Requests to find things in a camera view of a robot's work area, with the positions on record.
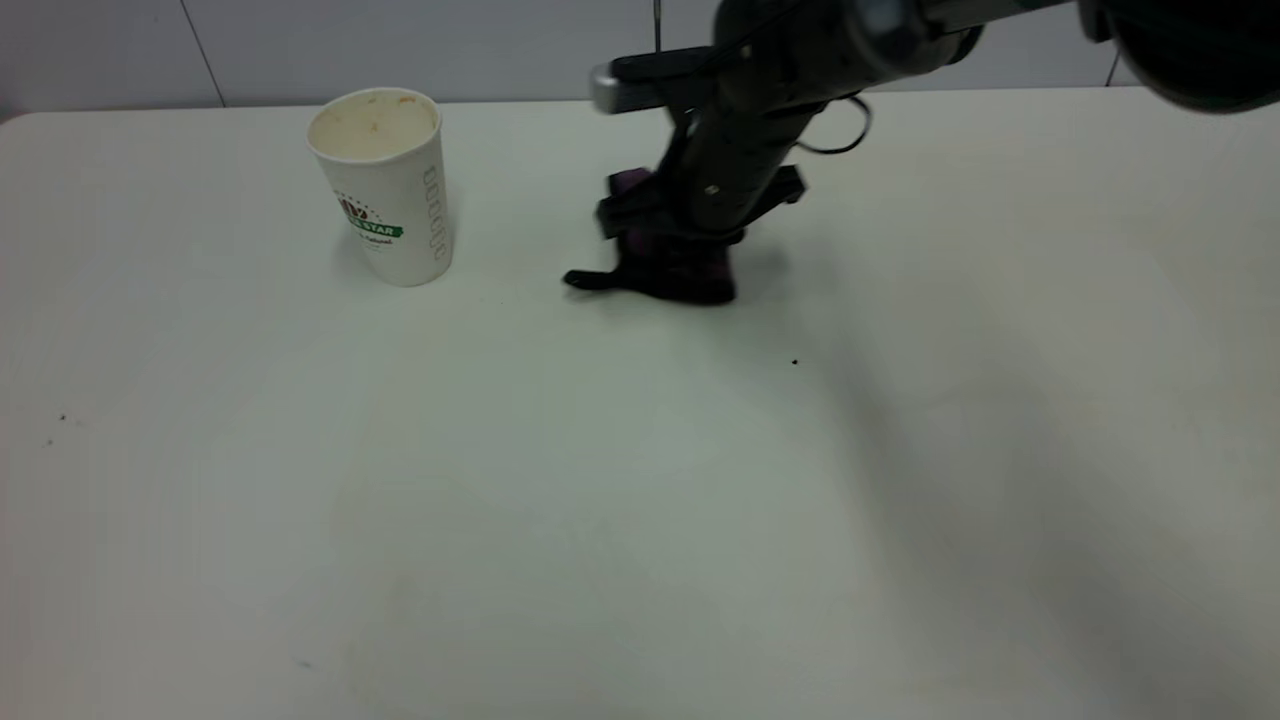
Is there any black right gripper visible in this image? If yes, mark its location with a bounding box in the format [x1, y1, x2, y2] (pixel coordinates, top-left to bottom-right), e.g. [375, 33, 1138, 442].
[596, 90, 808, 276]

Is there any purple cloth with black trim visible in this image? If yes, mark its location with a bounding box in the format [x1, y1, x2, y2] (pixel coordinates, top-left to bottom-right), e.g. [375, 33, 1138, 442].
[562, 167, 739, 307]

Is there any white paper coffee cup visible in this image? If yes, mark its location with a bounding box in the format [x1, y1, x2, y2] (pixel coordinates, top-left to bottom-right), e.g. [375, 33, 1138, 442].
[305, 87, 456, 289]

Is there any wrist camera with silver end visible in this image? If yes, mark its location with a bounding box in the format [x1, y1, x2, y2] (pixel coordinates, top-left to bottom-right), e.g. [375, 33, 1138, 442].
[589, 45, 723, 115]

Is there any thin black cable loop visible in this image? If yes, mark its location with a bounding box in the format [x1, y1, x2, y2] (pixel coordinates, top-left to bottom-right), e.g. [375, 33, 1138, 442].
[795, 92, 874, 157]

